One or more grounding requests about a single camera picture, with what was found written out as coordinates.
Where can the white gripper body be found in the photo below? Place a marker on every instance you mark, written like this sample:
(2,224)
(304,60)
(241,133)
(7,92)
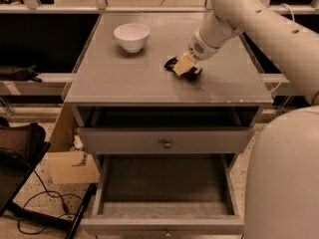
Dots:
(201,49)

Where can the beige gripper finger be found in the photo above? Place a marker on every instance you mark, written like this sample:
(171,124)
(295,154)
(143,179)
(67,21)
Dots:
(184,63)

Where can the black rxbar chocolate bar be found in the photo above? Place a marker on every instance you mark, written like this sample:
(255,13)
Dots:
(191,75)

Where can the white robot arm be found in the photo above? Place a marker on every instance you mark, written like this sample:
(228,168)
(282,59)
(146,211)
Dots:
(282,185)

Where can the grey wooden drawer cabinet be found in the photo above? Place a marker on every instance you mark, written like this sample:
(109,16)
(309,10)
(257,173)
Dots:
(117,89)

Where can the brass upper drawer knob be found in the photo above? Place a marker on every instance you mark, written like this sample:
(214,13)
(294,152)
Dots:
(167,144)

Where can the grey upper drawer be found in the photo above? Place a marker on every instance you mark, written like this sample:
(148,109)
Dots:
(149,140)

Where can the grey open middle drawer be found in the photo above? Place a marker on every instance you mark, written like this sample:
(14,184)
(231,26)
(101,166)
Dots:
(149,194)

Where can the white ceramic bowl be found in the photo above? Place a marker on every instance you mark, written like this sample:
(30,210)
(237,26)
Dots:
(132,37)

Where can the brown cardboard box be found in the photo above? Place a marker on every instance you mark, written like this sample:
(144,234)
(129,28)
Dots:
(68,162)

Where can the black folding chair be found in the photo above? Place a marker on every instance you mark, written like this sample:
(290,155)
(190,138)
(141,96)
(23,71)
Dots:
(21,149)

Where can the aluminium frame railing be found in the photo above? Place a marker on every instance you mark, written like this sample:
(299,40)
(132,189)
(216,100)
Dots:
(50,9)

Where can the black cloth on rail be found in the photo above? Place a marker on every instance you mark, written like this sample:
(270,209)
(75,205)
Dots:
(16,73)

